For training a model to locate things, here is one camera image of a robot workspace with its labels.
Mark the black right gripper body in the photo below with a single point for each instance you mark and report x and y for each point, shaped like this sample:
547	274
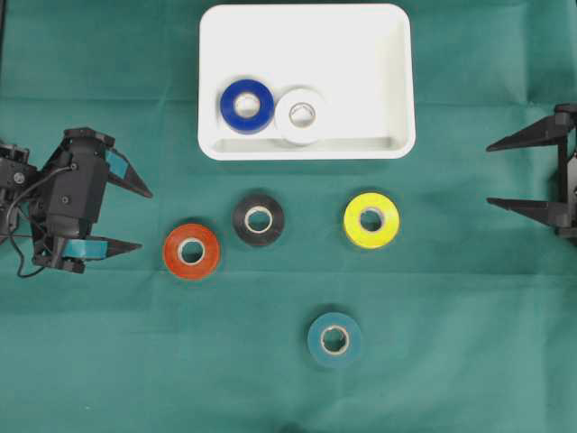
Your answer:
565	207

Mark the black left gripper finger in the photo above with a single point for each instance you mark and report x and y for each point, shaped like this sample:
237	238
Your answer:
95	249
123	175

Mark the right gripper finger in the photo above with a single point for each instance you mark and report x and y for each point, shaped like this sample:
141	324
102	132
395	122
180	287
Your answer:
543	212
535	135

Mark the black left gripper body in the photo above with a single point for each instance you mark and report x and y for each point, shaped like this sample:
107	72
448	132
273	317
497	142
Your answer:
48	248

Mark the blue tape roll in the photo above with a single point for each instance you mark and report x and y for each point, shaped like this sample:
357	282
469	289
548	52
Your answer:
247	106

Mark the yellow tape roll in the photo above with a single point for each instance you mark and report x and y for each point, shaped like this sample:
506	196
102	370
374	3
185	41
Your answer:
371	220

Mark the white tape roll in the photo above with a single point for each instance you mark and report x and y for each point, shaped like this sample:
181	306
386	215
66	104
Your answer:
301	116

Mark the teal tape roll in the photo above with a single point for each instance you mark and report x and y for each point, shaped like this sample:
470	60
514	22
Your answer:
334	340

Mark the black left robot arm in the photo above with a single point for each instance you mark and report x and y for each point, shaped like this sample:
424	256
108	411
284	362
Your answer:
19	179

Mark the red tape roll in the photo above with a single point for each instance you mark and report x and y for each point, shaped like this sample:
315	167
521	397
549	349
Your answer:
191	252

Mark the black tape roll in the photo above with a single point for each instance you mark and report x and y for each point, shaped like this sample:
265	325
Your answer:
258	219

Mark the white plastic tray case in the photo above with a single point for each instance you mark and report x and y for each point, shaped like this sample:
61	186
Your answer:
357	56

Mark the green table cloth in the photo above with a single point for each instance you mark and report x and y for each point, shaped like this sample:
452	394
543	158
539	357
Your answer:
468	317

